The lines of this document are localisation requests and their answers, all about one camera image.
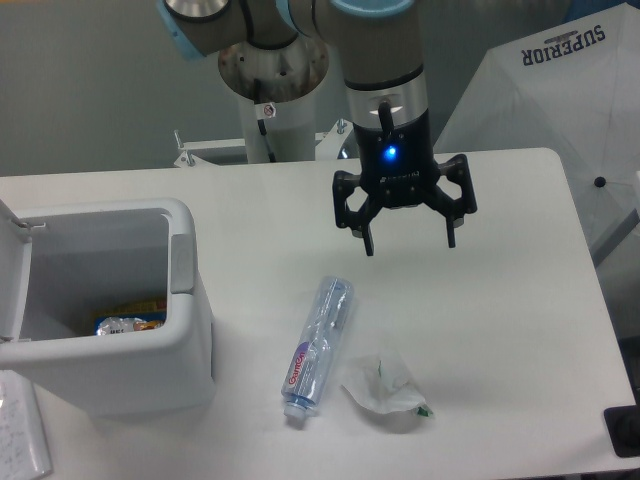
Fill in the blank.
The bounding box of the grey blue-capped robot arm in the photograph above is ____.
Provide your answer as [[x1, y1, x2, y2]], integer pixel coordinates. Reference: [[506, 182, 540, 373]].
[[157, 1, 477, 253]]

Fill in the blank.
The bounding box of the black device at table edge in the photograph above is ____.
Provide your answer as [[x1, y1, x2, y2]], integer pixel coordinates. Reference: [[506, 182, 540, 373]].
[[604, 405, 639, 458]]

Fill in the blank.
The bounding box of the white metal base bracket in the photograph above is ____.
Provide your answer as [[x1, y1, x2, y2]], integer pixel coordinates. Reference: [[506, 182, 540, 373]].
[[173, 118, 360, 168]]

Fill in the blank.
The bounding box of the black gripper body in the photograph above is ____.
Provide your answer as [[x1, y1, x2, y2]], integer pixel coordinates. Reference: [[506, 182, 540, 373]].
[[355, 112, 440, 209]]

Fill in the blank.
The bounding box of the white paper notepad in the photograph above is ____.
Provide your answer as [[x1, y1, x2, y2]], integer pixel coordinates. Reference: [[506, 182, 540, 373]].
[[1, 370, 52, 479]]

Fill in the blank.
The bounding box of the crushed clear plastic bottle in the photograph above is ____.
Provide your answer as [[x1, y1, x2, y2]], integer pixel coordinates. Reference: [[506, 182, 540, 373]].
[[281, 277, 354, 421]]

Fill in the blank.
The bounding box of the yellow snack wrapper in bin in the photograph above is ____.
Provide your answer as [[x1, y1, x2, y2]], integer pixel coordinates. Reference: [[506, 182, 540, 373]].
[[94, 298, 167, 336]]

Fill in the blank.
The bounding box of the white Superior umbrella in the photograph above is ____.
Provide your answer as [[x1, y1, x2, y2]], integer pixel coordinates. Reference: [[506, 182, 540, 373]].
[[436, 3, 639, 244]]

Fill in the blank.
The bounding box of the white plastic trash can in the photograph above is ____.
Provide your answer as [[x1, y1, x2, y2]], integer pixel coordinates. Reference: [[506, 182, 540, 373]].
[[1, 199, 215, 416]]

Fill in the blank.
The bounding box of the white plastic wrapper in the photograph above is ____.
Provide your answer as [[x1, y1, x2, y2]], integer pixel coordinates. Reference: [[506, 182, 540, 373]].
[[340, 350, 434, 418]]

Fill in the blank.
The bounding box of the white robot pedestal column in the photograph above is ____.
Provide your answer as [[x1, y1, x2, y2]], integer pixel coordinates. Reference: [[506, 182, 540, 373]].
[[218, 38, 329, 164]]

